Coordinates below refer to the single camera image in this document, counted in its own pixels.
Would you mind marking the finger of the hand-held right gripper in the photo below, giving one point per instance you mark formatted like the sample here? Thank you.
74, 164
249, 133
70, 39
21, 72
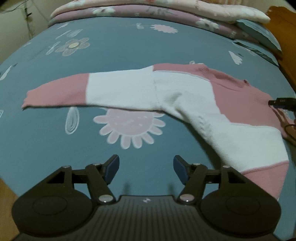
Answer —
282, 103

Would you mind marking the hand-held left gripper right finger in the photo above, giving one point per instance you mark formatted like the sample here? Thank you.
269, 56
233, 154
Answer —
180, 169

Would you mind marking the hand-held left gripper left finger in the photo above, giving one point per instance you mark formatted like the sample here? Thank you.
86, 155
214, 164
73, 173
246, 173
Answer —
112, 168

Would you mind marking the pink and white sweater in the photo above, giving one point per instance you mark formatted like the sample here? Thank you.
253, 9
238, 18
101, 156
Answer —
185, 104

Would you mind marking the teal pillow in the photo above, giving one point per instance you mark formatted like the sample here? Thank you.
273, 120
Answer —
259, 52
261, 32

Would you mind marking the wooden headboard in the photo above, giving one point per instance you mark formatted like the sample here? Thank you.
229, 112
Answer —
286, 34

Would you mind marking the mauve floral quilt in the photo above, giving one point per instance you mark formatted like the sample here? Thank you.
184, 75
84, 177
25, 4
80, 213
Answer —
129, 11

